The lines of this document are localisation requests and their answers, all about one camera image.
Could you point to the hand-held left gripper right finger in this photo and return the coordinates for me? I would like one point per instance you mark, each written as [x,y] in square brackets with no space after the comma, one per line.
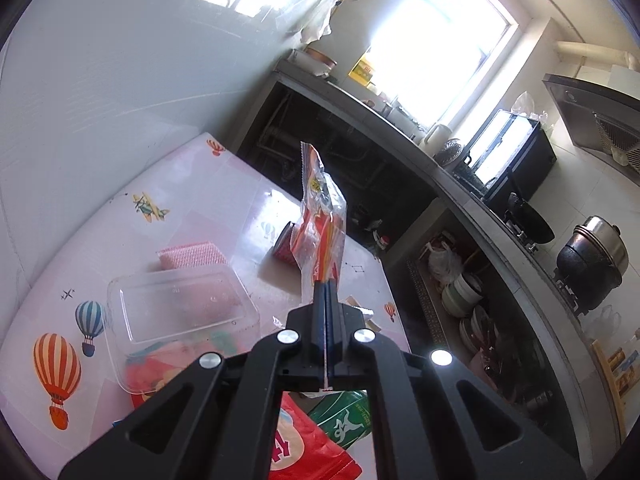
[334,320]

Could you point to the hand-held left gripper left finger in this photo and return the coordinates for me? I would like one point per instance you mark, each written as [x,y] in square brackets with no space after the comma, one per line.
[317,320]

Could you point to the clear red plastic wrapper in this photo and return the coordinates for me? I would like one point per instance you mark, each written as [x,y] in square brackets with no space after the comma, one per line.
[320,230]

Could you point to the red snack bag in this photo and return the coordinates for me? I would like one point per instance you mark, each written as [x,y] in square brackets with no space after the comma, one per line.
[310,450]

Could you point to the clear plastic container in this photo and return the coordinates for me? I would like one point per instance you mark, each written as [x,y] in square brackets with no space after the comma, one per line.
[175,305]

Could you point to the yellow oil bottle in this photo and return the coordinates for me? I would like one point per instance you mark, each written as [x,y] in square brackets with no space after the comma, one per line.
[384,242]

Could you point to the green packet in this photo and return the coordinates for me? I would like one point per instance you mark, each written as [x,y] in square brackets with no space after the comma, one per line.
[345,420]

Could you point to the white plastic bag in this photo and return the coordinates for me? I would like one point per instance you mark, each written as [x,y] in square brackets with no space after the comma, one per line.
[444,262]

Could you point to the stack of bowls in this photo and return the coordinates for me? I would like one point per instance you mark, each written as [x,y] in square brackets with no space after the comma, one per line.
[460,295]

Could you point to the pink sponge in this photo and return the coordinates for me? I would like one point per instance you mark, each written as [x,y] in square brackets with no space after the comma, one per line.
[190,255]

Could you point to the stack of plates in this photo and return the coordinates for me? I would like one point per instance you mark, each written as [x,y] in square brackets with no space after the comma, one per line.
[480,330]

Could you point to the pink pan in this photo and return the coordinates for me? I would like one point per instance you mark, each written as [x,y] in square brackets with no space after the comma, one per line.
[482,362]

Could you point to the grey concrete counter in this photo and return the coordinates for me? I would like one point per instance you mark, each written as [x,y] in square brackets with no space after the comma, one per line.
[480,200]

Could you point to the round metal strainer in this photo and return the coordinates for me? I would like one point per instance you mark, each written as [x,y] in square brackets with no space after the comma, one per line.
[449,152]

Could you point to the white kettle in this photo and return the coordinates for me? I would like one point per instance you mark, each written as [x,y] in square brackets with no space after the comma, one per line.
[434,139]

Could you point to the black wok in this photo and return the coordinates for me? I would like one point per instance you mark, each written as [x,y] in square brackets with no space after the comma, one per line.
[535,222]

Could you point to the gas stove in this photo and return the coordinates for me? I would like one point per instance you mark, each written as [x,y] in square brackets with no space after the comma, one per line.
[567,287]

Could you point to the black glass door cabinet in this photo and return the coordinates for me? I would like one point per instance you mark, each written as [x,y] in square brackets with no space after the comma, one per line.
[520,160]

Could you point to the yellow box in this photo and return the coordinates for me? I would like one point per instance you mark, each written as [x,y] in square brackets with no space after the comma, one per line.
[361,71]

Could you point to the copper basin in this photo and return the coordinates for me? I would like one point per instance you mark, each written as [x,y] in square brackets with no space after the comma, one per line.
[322,60]

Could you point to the black pot with steel lid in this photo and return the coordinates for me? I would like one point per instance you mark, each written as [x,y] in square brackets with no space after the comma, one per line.
[590,265]

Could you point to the white basin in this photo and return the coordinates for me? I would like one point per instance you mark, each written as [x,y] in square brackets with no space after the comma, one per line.
[300,57]

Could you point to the knotted clear plastic bag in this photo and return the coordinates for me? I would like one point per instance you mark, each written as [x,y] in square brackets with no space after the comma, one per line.
[605,322]

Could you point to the crumpled clear plastic bag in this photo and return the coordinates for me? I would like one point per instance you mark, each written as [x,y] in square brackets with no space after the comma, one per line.
[522,104]

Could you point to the kitchen window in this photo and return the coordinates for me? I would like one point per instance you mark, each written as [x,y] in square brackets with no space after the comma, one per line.
[440,50]

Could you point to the hanging plastic bag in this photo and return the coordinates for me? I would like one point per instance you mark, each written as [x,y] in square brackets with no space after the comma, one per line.
[317,17]

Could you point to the steel range hood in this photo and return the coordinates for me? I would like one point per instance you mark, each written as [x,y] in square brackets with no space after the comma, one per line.
[580,115]

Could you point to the white exhaust duct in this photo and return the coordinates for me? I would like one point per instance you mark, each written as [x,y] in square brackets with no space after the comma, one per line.
[595,52]

